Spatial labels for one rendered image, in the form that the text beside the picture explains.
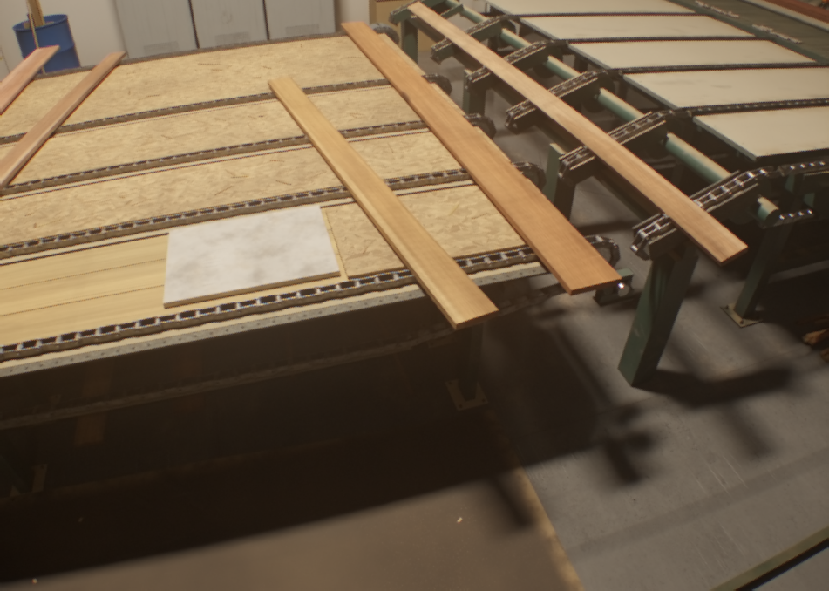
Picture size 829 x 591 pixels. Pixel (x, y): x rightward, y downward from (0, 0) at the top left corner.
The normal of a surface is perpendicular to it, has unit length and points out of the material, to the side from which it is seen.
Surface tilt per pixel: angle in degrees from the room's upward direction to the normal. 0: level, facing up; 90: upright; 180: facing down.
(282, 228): 0
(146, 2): 90
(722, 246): 22
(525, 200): 0
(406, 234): 0
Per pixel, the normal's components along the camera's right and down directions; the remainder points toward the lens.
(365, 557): 0.00, -0.78
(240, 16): 0.29, 0.60
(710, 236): -0.36, -0.66
